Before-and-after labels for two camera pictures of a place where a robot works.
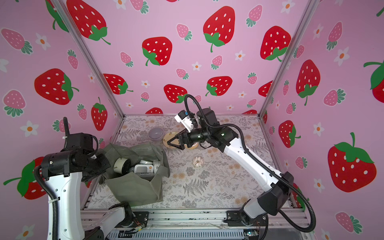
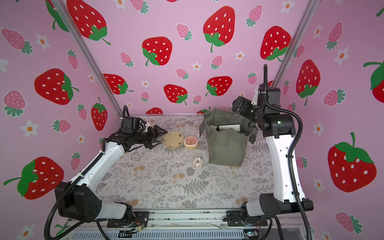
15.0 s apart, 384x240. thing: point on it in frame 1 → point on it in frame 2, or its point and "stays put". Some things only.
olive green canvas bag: (128, 189) → (227, 147)
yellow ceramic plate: (167, 137) stays put
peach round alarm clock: (195, 145) stays put
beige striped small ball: (198, 161) stays put
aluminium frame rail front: (215, 219) stays put
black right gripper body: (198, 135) → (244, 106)
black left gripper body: (96, 167) → (144, 138)
